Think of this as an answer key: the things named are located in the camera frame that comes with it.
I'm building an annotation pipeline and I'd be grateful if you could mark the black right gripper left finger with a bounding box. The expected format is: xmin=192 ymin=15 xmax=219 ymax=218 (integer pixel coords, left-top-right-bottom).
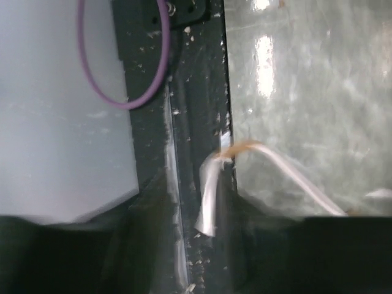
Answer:
xmin=0 ymin=171 xmax=184 ymax=294

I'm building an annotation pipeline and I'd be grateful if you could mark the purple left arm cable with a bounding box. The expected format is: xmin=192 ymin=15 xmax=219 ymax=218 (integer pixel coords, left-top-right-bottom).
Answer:
xmin=76 ymin=0 xmax=172 ymax=110

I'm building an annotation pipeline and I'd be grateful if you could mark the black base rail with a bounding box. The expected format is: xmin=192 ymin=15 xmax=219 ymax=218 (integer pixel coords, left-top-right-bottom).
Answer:
xmin=100 ymin=1 xmax=243 ymax=293

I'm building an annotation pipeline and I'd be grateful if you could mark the bear print bed mattress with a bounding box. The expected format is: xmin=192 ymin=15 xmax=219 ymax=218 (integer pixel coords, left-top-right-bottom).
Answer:
xmin=193 ymin=139 xmax=392 ymax=238

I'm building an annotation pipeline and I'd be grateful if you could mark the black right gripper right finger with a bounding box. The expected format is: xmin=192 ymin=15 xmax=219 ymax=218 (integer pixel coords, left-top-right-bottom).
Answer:
xmin=220 ymin=184 xmax=391 ymax=293

